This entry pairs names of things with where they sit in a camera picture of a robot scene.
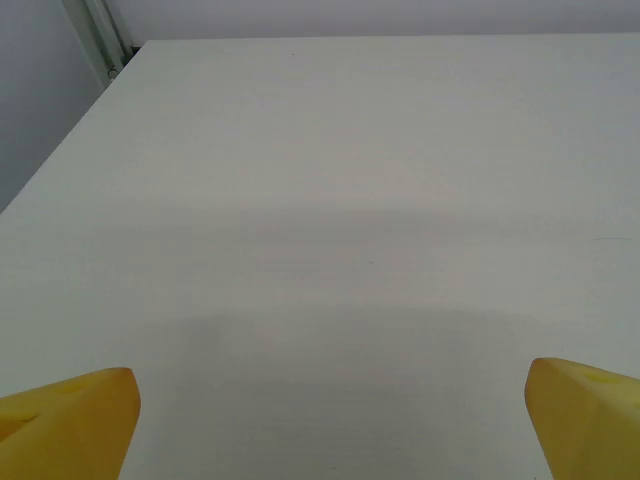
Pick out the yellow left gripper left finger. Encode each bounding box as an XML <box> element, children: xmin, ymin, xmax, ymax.
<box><xmin>0</xmin><ymin>367</ymin><xmax>143</xmax><ymax>480</ymax></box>

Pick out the aluminium frame corner post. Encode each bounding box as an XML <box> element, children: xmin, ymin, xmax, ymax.
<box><xmin>63</xmin><ymin>0</ymin><xmax>137</xmax><ymax>79</ymax></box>

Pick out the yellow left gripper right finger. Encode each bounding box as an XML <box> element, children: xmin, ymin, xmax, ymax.
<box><xmin>523</xmin><ymin>356</ymin><xmax>640</xmax><ymax>480</ymax></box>

